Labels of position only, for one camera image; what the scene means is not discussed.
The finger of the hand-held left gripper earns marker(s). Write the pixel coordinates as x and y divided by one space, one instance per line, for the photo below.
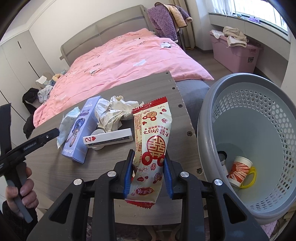
4 127
30 146

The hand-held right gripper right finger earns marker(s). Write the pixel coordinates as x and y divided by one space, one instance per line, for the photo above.
168 180

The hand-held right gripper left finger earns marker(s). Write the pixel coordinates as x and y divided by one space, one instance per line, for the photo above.
128 180

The red white snack wrapper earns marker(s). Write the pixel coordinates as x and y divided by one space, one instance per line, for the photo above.
152 139

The wet wipes packet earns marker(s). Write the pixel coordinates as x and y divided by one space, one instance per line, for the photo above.
68 120

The white round lid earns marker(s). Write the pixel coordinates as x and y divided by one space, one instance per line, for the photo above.
94 147

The white playing card box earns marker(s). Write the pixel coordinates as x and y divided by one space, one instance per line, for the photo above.
108 138

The purple toothpaste box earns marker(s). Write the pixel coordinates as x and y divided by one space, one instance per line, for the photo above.
81 129

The black hair band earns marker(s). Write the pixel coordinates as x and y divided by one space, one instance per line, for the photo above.
222 153

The red white paper cup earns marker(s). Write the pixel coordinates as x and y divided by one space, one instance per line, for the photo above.
238 171

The cream paper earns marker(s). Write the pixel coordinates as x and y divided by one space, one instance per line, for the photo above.
122 109

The white tissue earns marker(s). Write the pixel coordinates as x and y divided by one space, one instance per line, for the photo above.
103 111

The grey perforated plastic basket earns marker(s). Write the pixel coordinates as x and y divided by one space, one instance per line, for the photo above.
266 139

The person's left forearm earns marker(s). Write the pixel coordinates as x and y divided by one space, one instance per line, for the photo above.
11 228

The person's left hand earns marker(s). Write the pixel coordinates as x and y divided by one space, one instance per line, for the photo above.
30 197

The black garment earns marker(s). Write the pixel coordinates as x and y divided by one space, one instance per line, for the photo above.
29 126
30 97

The pile of light clothes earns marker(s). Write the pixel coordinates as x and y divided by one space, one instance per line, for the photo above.
45 93

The white chair base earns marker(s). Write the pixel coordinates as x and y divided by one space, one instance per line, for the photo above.
159 234

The white wardrobe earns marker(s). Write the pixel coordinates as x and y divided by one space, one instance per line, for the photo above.
18 60

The grey bed sheet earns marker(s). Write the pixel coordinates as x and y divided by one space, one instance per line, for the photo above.
192 99

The bed with pink duvet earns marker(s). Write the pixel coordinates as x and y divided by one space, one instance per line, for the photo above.
115 69

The grey bed headboard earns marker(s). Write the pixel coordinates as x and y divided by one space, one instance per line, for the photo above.
97 30

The pink storage box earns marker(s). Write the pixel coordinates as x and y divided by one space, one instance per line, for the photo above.
233 55

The dark chair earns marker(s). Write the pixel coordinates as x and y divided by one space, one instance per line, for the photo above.
183 37

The white cloth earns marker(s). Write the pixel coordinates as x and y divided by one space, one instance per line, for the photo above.
217 34

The beige curtain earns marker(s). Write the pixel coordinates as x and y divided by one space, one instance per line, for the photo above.
194 23

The beige clothes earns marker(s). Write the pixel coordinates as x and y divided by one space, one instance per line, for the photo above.
235 36

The purple quilted jacket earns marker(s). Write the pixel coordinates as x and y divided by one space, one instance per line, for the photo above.
161 20

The grey window ledge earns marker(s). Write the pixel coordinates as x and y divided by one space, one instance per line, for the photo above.
231 23

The small purple toy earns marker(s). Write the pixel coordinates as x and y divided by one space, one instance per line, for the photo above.
254 19

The window with railing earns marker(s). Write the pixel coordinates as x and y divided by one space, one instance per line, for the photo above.
266 11

